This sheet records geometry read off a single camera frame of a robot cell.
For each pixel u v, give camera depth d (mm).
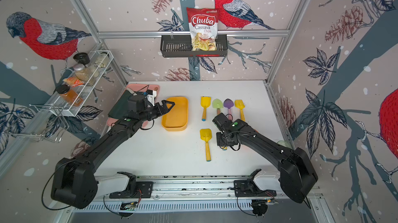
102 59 854
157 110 725
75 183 401
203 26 822
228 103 1076
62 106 685
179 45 951
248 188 658
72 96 654
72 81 698
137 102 623
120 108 1061
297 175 391
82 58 739
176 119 978
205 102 1076
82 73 713
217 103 1061
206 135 901
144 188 733
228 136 577
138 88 1155
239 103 1049
